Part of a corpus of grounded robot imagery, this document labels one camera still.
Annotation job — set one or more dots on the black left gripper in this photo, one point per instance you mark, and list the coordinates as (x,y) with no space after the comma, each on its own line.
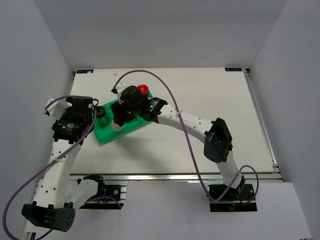
(66,113)

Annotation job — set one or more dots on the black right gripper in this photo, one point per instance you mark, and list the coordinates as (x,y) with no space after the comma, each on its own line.
(118,109)

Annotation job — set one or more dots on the red cap sauce bottle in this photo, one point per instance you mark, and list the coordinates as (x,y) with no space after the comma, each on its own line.
(144,89)

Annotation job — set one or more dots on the black grinder white jar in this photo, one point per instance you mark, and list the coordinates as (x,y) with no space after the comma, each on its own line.
(115,127)

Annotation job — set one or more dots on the black lid spice jar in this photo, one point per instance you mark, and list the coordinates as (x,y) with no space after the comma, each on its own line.
(102,116)

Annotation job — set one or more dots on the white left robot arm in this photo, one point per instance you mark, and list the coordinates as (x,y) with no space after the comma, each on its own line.
(52,208)

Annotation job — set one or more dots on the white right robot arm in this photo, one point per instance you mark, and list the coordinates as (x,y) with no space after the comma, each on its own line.
(215,136)

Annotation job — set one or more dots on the green plastic divided bin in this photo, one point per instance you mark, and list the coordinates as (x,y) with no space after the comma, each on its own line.
(106,135)

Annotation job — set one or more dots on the blue label sticker left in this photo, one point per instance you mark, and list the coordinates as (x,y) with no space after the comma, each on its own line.
(84,71)

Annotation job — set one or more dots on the blue label sticker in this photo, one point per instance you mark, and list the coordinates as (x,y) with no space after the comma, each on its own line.
(233,69)
(84,71)

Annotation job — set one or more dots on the blue label sticker right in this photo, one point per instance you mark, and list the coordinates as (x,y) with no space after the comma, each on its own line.
(233,69)

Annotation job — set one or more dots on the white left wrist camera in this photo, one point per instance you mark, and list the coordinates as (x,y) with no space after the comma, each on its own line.
(55,110)

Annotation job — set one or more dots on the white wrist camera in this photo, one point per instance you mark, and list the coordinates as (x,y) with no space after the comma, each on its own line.
(117,90)
(55,110)

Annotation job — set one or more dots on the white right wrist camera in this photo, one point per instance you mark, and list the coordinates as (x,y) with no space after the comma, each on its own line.
(117,90)

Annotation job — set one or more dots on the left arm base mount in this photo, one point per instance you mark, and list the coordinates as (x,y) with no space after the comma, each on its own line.
(108,197)

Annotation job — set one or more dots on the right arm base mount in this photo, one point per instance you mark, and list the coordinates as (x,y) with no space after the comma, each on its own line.
(236,203)

